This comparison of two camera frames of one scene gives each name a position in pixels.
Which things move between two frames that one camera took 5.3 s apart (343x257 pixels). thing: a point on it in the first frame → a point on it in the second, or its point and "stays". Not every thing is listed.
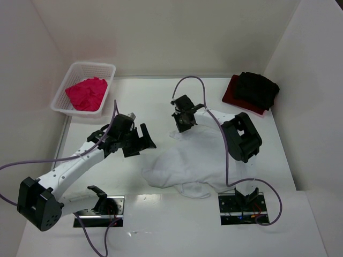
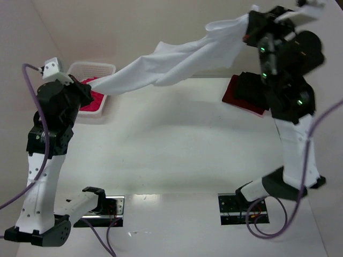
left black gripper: [136, 143] → [82, 91]
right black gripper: [183, 121] → [253, 24]
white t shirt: [198, 158] → [159, 65]
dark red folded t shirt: [229, 96] stays
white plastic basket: [78, 72] stays
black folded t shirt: [256, 89] stays
